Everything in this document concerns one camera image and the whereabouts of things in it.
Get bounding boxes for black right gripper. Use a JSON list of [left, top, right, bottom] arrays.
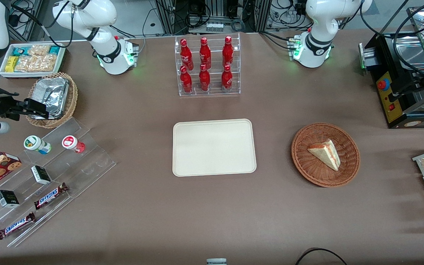
[[0, 94, 49, 121]]

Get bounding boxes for silver foil tray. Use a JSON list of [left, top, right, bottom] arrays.
[[31, 77, 70, 120]]

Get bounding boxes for red gum bottle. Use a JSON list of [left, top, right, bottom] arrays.
[[62, 135, 86, 154]]

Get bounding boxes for cream plastic tray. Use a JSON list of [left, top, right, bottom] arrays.
[[172, 119, 257, 177]]

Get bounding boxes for light wicker basket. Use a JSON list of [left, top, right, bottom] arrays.
[[25, 72, 79, 129]]

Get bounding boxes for clear cracker bag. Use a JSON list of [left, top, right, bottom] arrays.
[[28, 45, 51, 57], [35, 54, 57, 73], [14, 55, 38, 73]]

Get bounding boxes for yellow snack pack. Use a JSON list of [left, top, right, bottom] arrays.
[[5, 56, 20, 73]]

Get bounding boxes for white plastic snack bin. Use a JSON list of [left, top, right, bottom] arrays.
[[0, 43, 67, 79]]

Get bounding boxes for small black box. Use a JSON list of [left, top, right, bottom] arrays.
[[31, 165, 52, 185], [0, 190, 20, 209]]

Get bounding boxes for clear acrylic stepped display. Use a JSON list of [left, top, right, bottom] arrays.
[[0, 117, 117, 248]]

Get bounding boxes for brown Snickers bar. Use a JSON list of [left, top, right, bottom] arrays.
[[33, 183, 69, 211], [0, 212, 36, 240]]

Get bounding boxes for red cola bottle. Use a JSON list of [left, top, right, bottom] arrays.
[[180, 38, 194, 71], [198, 64, 211, 92], [180, 66, 193, 93], [199, 37, 212, 70], [221, 64, 233, 91], [222, 36, 234, 67]]

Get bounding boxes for clear acrylic bottle rack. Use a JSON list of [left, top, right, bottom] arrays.
[[175, 32, 241, 97]]

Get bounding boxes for round brown wicker basket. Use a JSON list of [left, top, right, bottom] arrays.
[[291, 123, 361, 188]]

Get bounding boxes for wrapped triangle sandwich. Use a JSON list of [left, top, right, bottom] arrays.
[[307, 139, 341, 172]]

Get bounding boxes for black machine with yellow panel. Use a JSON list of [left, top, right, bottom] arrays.
[[358, 31, 424, 129]]

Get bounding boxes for black cable loop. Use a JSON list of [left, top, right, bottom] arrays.
[[295, 248, 349, 265]]

